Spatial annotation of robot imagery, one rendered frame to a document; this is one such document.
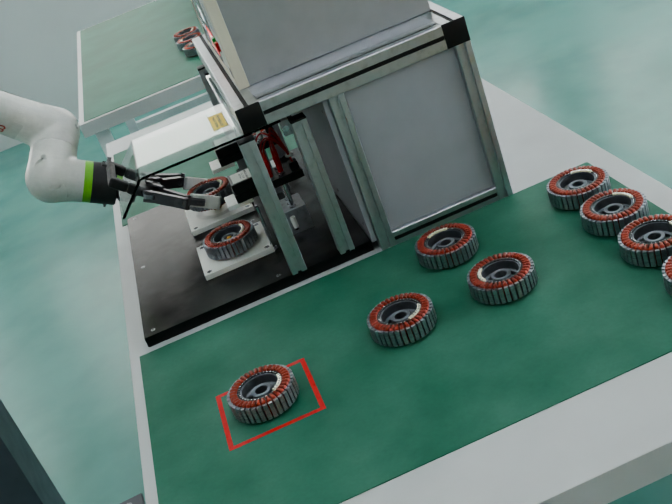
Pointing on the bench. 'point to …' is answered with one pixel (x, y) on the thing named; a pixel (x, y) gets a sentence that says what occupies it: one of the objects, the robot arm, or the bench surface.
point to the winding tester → (294, 30)
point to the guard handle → (115, 176)
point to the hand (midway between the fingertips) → (208, 193)
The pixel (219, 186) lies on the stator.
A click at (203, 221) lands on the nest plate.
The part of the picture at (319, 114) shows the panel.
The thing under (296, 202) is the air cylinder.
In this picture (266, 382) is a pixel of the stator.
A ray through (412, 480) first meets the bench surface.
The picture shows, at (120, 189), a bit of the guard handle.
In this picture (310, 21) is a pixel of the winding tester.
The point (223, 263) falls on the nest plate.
